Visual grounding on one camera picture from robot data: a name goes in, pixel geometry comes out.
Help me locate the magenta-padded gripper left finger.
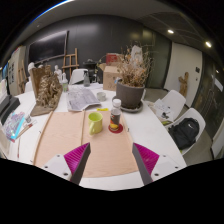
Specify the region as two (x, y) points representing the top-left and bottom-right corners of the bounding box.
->
(42, 142), (92, 186)

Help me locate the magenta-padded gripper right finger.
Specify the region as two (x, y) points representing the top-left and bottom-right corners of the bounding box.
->
(131, 142), (181, 187)

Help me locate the clear bottle with white cap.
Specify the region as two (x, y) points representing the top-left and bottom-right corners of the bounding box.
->
(109, 98), (123, 132)

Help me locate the light wooden board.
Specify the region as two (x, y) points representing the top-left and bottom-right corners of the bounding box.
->
(32, 109), (139, 179)

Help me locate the black backpack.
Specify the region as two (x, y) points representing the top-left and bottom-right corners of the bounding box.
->
(168, 117), (200, 151)

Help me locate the stack of papers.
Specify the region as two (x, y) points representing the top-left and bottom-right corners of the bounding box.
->
(153, 98), (174, 121)

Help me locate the yellow-green mug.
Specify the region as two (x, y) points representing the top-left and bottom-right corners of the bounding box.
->
(87, 111), (104, 136)

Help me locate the white chair with backpack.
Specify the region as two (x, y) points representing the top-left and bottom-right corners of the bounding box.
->
(168, 107), (207, 156)

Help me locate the grey plant saucer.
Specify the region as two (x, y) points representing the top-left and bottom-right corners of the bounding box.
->
(111, 95), (144, 114)

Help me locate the flat round red coaster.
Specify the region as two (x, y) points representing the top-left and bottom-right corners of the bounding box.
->
(107, 123), (124, 135)

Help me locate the printed newspaper sheet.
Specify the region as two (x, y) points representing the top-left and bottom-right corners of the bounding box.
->
(65, 85), (102, 112)

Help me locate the black desktop device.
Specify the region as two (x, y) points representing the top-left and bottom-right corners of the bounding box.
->
(0, 94), (21, 126)

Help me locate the dried plant in grey pot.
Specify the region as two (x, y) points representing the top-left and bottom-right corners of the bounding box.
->
(114, 44), (154, 110)

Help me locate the white and green spray bottle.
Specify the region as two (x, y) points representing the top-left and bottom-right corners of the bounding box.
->
(61, 72), (69, 93)

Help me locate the small white cup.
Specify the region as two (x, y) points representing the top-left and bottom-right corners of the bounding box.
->
(96, 91), (107, 102)

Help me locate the wooden figure statue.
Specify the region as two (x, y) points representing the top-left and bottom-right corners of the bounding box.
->
(178, 71), (190, 98)

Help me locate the grey glass bottle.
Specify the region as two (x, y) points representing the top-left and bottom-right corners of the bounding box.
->
(83, 69), (91, 88)

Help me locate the small white figurine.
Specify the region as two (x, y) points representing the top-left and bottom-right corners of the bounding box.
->
(53, 64), (63, 83)

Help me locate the wooden easel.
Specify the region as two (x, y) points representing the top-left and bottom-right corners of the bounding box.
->
(62, 47), (80, 79)

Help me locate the white cabinet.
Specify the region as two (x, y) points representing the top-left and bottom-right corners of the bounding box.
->
(7, 45), (28, 97)

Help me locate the long ceiling strip light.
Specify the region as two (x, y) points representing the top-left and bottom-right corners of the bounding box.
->
(31, 0), (76, 24)

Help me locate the black wall screen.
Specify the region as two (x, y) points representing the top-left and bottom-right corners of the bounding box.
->
(28, 30), (69, 64)

